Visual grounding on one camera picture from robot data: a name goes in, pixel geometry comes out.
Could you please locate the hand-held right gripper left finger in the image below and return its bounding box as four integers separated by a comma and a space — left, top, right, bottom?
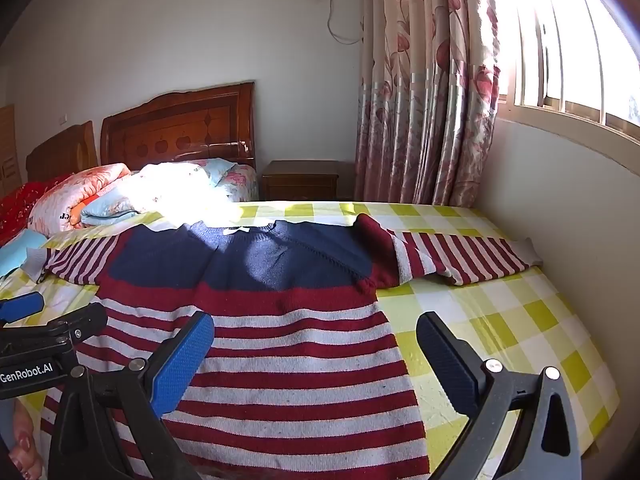
47, 310, 216, 480

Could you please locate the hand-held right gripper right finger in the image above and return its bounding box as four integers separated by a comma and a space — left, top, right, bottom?
416, 311, 583, 480

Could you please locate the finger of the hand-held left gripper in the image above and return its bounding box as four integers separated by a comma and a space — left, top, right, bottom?
0, 291, 45, 325
0, 304, 109, 357

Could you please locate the red white striped navy sweater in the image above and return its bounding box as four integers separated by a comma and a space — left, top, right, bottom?
22, 214, 543, 480

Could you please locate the person's left hand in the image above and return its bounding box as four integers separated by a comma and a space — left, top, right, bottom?
9, 400, 48, 480

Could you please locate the light blue cloth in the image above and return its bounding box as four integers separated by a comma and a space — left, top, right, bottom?
0, 230, 48, 278

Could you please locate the yellow white checked bed sheet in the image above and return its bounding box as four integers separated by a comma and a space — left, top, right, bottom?
0, 200, 621, 480

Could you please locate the red patterned blanket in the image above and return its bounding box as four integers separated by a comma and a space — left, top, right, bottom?
0, 172, 73, 248

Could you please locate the orange floral folded quilt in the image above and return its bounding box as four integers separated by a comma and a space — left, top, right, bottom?
27, 162, 133, 233

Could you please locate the small wooden headboard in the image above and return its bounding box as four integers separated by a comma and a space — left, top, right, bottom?
25, 120, 98, 183

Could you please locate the wooden wardrobe door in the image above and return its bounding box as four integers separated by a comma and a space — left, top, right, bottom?
0, 104, 22, 198

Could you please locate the white blue floral quilt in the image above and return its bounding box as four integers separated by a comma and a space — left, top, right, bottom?
82, 157, 258, 228

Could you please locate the wooden nightstand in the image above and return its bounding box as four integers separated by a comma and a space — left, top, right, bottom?
261, 160, 356, 202

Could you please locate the large wooden headboard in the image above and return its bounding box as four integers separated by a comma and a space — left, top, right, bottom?
100, 80, 258, 173

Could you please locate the pink floral curtain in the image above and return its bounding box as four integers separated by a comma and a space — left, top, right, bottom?
354, 0, 501, 207

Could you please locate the barred window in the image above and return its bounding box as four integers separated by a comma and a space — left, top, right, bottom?
495, 0, 640, 128

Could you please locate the air conditioner cable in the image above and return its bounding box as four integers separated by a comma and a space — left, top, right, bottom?
327, 0, 363, 45

